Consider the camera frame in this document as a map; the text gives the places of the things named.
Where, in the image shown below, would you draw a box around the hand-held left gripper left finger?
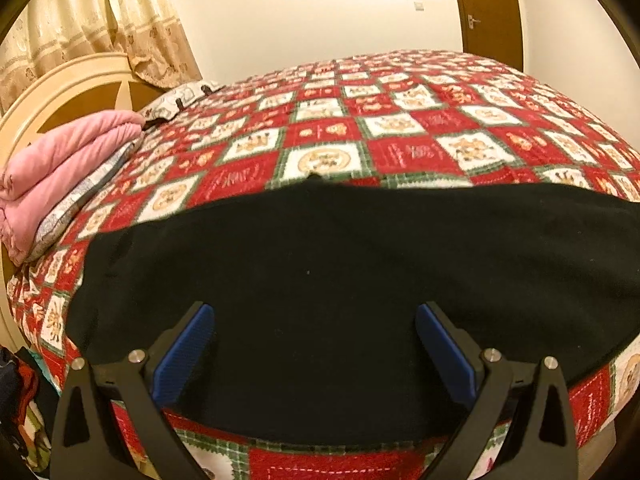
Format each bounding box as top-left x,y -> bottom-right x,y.
50,301 -> 217,480

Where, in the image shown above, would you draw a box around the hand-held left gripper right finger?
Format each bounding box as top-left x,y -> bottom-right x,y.
415,301 -> 593,480

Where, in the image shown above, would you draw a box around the black pants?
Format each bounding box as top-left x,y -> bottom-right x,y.
67,176 -> 640,447

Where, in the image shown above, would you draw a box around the blue grey patterned pillow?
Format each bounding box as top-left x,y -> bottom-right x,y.
37,137 -> 143,261

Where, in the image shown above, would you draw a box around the folded pink quilt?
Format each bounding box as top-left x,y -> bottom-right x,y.
0,111 -> 146,267

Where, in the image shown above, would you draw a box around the red checkered printed blanket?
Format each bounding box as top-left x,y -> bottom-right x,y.
6,49 -> 640,480

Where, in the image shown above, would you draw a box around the cream wooden headboard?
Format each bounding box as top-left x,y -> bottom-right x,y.
0,52 -> 166,361

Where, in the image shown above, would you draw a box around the brown wooden door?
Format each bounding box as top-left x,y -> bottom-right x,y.
447,0 -> 526,68

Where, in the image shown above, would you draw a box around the beige patterned curtain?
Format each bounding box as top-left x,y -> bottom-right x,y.
0,0 -> 201,111

